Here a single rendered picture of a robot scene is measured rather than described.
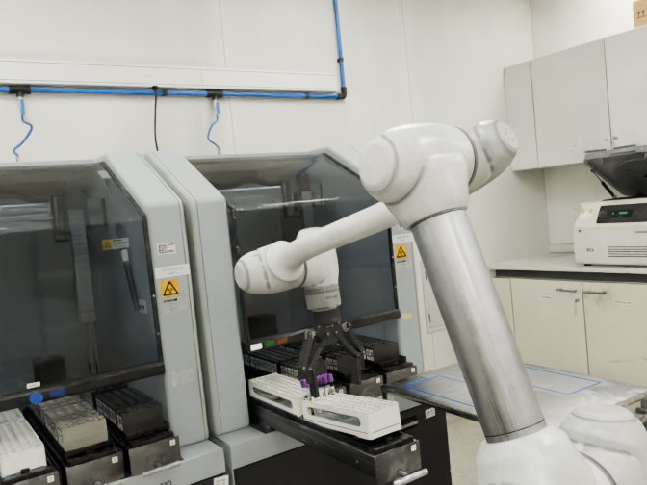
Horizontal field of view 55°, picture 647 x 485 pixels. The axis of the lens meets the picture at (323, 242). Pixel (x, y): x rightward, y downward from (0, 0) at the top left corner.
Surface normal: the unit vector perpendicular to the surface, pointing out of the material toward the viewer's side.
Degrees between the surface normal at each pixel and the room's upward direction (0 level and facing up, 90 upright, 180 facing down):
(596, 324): 90
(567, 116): 90
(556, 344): 90
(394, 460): 90
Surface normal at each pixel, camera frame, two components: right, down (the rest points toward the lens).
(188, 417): 0.56, -0.01
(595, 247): -0.84, 0.11
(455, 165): 0.61, -0.25
